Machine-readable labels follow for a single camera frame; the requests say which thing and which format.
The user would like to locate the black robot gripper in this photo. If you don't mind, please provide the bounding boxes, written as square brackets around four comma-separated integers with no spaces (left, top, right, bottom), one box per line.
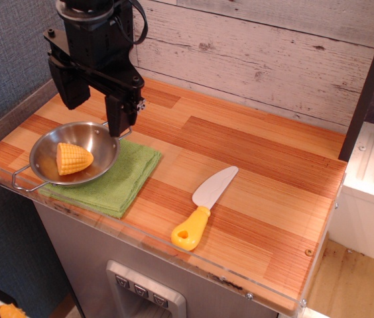
[44,9,145,137]

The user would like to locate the yellow toy corn cob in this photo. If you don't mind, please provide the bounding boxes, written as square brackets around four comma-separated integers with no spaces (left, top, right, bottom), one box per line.
[56,142,94,176]

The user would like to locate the folded green cloth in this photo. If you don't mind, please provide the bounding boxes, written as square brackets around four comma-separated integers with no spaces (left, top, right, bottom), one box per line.
[39,140,162,219]

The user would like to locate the silver toy fridge cabinet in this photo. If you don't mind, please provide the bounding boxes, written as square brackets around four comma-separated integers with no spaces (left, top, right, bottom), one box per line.
[35,203,276,317]

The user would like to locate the yellow toy at bottom left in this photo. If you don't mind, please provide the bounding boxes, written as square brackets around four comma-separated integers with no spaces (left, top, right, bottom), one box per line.
[0,303,27,318]

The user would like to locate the clear acrylic edge guard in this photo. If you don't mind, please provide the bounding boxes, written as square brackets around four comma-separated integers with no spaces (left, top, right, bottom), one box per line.
[0,152,346,317]

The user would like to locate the white toy sink unit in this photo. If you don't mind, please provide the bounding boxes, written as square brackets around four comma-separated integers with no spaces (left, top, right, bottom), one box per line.
[328,123,374,258]

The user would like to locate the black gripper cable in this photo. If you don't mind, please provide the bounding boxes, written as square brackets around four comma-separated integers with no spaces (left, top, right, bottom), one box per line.
[112,0,149,46]

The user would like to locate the toy knife yellow handle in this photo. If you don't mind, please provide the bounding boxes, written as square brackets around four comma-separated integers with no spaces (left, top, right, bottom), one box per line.
[171,166,239,251]

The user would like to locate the dark right support post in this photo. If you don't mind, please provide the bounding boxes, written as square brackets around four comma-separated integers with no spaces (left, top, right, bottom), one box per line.
[338,57,374,162]

